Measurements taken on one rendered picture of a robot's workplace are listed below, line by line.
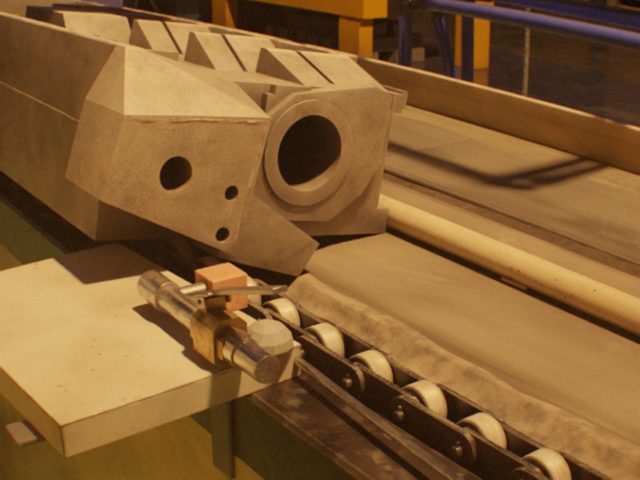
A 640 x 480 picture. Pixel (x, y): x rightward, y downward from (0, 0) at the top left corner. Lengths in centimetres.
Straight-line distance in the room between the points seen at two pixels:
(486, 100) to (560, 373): 89
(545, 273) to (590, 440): 28
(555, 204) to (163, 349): 69
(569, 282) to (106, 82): 49
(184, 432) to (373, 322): 21
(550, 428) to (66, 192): 56
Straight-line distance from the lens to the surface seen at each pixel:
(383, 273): 106
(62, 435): 70
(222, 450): 84
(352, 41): 601
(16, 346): 81
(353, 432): 72
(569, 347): 92
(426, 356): 89
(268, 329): 77
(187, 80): 93
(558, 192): 138
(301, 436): 73
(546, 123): 161
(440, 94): 178
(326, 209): 110
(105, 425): 71
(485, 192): 135
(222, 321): 73
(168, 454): 96
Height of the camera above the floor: 115
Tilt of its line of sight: 19 degrees down
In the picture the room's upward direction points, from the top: 1 degrees clockwise
